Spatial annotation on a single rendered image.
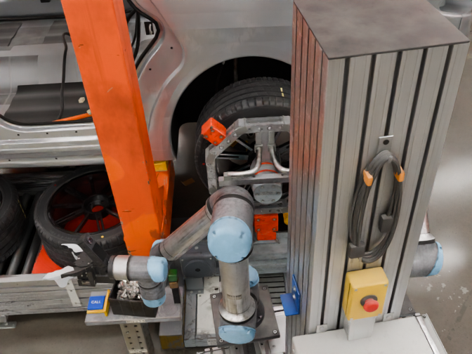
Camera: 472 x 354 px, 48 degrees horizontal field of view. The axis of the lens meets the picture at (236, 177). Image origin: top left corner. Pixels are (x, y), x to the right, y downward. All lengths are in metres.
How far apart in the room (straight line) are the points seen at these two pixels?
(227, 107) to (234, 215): 1.05
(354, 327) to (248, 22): 1.41
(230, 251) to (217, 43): 1.20
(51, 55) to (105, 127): 1.56
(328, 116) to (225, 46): 1.47
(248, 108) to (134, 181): 0.60
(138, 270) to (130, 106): 0.63
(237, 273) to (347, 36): 0.80
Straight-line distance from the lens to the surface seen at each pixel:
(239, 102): 2.39
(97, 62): 1.89
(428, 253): 1.96
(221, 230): 1.39
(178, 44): 2.44
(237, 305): 1.66
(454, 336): 3.07
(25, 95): 3.48
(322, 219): 1.15
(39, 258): 3.15
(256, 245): 3.00
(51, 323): 3.19
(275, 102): 2.38
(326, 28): 1.01
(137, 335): 2.67
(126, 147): 2.08
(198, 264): 2.76
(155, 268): 1.61
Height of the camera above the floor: 2.46
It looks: 41 degrees down
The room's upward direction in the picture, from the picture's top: 4 degrees counter-clockwise
